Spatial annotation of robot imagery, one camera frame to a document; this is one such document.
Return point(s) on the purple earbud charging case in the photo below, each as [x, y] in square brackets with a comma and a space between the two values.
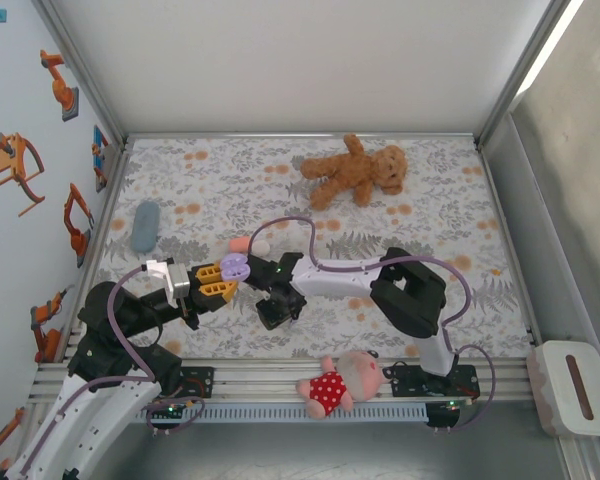
[235, 266]

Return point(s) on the pink earbud charging case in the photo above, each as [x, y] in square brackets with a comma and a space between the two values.
[240, 245]

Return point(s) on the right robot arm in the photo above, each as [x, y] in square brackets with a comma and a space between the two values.
[340, 277]

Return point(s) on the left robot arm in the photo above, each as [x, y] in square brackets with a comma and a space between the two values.
[105, 415]

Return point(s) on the white round earbud case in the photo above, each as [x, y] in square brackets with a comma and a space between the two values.
[261, 248]

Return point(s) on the blue-grey oblong case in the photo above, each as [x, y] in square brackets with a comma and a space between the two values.
[146, 227]

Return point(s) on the floral printed table mat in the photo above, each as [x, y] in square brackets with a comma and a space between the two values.
[220, 175]

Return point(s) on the black controller board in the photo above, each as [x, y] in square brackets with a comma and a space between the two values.
[442, 412]
[172, 409]

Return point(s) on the pink plush red dotted dress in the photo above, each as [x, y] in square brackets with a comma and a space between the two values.
[330, 390]

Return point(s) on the brown teddy bear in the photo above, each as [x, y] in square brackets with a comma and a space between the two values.
[350, 172]

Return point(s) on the blue and orange sticker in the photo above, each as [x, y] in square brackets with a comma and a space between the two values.
[100, 155]

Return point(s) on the orange chair-shaped sticker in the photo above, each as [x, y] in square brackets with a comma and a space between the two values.
[15, 160]

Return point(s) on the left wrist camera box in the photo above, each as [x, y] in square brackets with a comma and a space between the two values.
[160, 270]

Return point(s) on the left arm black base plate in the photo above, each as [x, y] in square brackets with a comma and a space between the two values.
[200, 382]

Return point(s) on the wide aluminium frame rail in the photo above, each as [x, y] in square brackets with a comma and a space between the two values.
[260, 380]

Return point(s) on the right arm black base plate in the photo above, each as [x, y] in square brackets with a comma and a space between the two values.
[405, 382]

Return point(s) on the aluminium frame post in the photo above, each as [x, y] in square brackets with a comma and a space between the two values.
[520, 75]
[84, 75]

